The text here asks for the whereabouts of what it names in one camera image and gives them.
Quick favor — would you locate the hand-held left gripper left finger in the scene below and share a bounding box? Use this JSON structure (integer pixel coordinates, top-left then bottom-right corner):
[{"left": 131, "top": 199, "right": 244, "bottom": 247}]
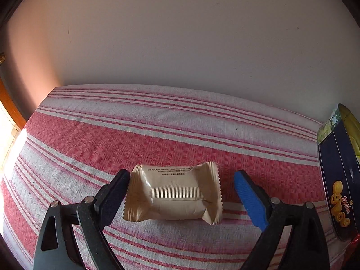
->
[{"left": 33, "top": 169, "right": 131, "bottom": 270}]

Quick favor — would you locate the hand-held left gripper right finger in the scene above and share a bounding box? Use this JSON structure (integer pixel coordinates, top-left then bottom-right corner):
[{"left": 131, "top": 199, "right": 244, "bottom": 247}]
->
[{"left": 234, "top": 170, "right": 331, "bottom": 270}]

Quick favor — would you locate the beige snack packet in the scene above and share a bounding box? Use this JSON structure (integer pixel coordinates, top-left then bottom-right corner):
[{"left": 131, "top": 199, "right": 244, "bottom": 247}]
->
[{"left": 123, "top": 161, "right": 223, "bottom": 225}]

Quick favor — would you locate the round blue cookie tin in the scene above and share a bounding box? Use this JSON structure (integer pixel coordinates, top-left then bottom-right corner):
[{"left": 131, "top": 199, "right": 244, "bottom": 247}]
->
[{"left": 317, "top": 104, "right": 360, "bottom": 241}]

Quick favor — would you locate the red striped tablecloth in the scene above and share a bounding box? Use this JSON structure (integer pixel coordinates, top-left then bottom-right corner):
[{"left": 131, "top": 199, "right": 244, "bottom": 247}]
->
[{"left": 0, "top": 84, "right": 360, "bottom": 270}]

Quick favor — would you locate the wooden door frame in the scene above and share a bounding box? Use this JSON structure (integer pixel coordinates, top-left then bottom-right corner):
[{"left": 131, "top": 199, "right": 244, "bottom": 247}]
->
[{"left": 0, "top": 77, "right": 27, "bottom": 131}]

